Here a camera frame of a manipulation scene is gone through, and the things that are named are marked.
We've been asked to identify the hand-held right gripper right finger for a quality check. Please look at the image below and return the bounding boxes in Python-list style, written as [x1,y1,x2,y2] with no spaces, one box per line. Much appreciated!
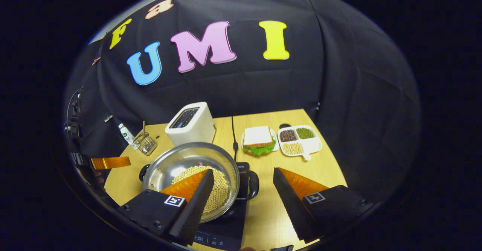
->
[273,167,377,244]

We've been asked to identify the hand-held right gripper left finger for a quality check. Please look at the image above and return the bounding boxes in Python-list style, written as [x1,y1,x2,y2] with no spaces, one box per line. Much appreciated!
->
[117,169,215,246]

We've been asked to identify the black induction cooktop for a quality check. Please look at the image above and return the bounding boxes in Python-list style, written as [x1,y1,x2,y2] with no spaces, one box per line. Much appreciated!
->
[190,162,252,251]

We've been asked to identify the stainless steel pot black handles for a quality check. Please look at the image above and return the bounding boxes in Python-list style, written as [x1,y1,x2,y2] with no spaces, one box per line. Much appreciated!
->
[139,142,260,224]

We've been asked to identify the white drink bottle green cap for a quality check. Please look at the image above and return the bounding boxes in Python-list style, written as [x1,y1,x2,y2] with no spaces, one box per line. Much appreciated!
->
[118,123,138,150]

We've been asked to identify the pile of soybeans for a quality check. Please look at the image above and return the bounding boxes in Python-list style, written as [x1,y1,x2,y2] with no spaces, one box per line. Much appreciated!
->
[171,165,231,215]

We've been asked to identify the small heap of pale beans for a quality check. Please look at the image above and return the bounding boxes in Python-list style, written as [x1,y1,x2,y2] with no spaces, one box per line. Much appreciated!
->
[282,142,304,155]

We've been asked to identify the white divided tray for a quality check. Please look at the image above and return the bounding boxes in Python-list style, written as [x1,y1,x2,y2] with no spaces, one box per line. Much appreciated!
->
[277,125,323,161]

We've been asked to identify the small white plate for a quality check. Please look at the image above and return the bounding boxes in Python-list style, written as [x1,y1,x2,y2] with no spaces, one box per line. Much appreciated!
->
[241,128,281,154]

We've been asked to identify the sandwich with lettuce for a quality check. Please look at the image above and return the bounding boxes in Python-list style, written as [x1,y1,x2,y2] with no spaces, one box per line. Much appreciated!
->
[242,126,278,158]

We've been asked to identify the white toaster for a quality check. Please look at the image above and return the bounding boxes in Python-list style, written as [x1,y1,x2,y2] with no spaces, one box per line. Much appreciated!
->
[165,102,217,147]

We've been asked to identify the metal wire utensil holder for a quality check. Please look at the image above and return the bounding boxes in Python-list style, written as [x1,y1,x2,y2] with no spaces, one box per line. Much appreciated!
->
[133,132,158,156]

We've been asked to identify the black power cable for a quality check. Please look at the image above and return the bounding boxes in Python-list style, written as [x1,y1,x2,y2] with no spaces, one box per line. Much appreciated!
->
[230,116,239,162]

